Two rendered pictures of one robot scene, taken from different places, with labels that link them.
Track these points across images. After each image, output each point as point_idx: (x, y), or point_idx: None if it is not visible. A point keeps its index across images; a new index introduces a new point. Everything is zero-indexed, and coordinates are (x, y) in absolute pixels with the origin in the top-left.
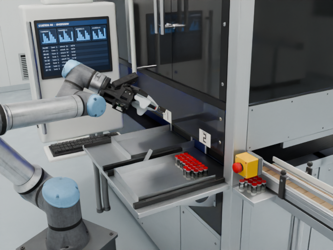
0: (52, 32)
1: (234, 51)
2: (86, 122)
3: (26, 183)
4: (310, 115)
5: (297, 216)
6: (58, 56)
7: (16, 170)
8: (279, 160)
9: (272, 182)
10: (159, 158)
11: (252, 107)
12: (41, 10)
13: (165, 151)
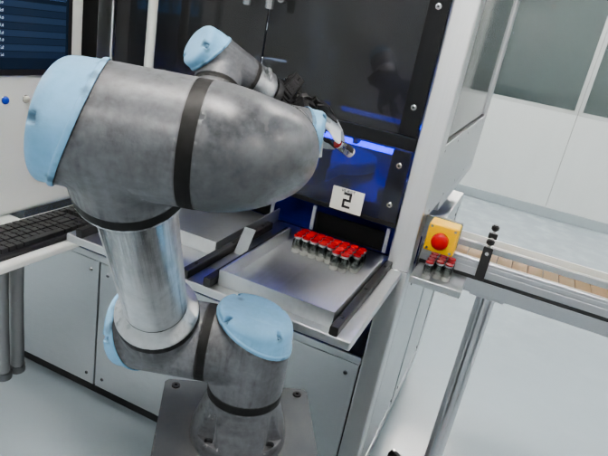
0: None
1: (457, 53)
2: (12, 185)
3: (179, 323)
4: (456, 162)
5: (506, 300)
6: None
7: (181, 292)
8: None
9: (462, 260)
10: (268, 243)
11: (446, 147)
12: None
13: (254, 229)
